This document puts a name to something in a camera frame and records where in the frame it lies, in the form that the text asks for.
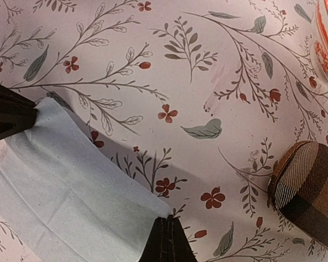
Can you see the red patterned small bowl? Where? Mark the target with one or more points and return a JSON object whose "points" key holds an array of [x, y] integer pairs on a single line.
{"points": [[319, 45]]}

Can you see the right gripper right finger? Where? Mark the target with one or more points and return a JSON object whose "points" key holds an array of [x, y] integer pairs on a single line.
{"points": [[179, 249]]}

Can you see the blue cleaning cloth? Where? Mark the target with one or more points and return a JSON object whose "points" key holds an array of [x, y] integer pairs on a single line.
{"points": [[67, 200]]}

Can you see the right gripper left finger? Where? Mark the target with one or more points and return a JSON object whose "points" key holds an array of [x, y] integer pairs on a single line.
{"points": [[156, 249]]}

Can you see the brown striped glasses case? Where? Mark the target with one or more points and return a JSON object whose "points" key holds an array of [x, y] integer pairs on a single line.
{"points": [[298, 188]]}

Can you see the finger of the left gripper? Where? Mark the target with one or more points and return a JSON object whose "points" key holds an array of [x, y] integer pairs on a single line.
{"points": [[12, 123], [15, 108]]}

